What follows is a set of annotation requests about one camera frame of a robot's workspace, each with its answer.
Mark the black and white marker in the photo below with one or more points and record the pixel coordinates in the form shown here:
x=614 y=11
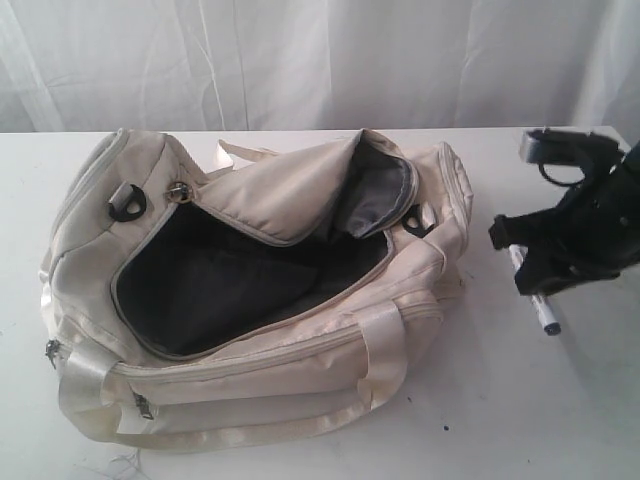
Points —
x=540 y=303

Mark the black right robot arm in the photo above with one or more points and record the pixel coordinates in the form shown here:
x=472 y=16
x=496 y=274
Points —
x=592 y=234

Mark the white backdrop curtain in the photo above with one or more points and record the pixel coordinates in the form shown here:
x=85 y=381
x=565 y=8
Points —
x=285 y=65

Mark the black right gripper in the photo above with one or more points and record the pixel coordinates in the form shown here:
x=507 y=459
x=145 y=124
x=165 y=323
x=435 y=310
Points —
x=595 y=238

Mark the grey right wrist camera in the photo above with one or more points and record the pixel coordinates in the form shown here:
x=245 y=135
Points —
x=583 y=150

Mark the cream white duffel bag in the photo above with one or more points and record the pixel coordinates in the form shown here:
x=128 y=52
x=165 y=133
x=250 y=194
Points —
x=276 y=297

